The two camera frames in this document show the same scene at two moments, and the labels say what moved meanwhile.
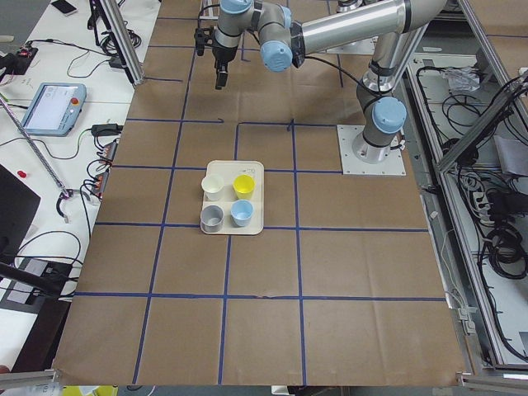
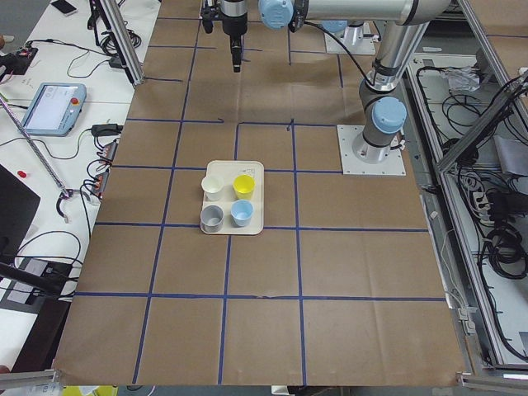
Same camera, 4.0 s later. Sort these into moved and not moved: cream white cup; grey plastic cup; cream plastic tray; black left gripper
Moved: black left gripper
Not moved: grey plastic cup; cream white cup; cream plastic tray
